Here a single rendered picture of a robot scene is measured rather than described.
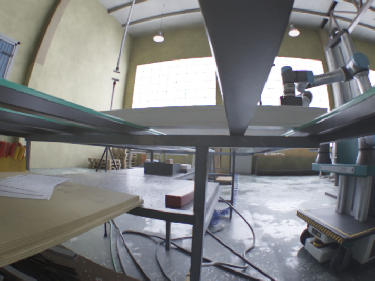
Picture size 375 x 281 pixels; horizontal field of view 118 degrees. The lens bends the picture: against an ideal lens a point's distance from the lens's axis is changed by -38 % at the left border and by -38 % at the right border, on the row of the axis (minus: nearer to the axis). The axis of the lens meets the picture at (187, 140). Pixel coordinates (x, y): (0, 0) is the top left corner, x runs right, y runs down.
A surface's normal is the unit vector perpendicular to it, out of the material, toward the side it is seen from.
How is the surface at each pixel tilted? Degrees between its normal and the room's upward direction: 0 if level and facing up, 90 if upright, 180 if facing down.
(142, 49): 90
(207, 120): 90
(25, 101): 90
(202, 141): 90
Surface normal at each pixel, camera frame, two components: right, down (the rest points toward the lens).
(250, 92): -0.04, 1.00
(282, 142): -0.25, -0.09
